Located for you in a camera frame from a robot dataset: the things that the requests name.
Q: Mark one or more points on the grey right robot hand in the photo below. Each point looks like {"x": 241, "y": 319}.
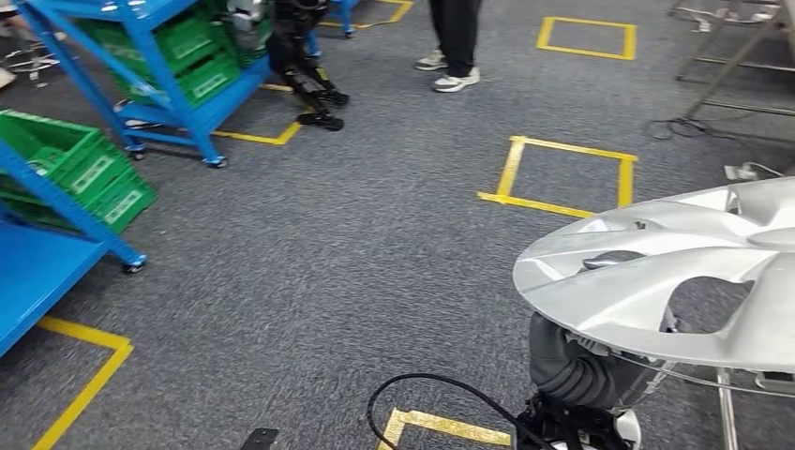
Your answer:
{"x": 605, "y": 259}

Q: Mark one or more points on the silver plastic wheel hubcap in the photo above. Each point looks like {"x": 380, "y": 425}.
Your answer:
{"x": 621, "y": 292}

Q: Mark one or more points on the white power strip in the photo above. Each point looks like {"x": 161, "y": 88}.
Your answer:
{"x": 739, "y": 172}

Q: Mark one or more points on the black humanoid robot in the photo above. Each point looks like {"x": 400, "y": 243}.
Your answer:
{"x": 304, "y": 56}

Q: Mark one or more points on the green plastic crate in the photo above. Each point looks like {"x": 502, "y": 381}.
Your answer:
{"x": 124, "y": 205}
{"x": 208, "y": 81}
{"x": 186, "y": 43}
{"x": 62, "y": 155}

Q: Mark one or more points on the right wrist camera unit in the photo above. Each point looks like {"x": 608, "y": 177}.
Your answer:
{"x": 559, "y": 428}

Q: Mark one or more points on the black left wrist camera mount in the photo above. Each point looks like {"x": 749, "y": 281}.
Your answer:
{"x": 259, "y": 438}

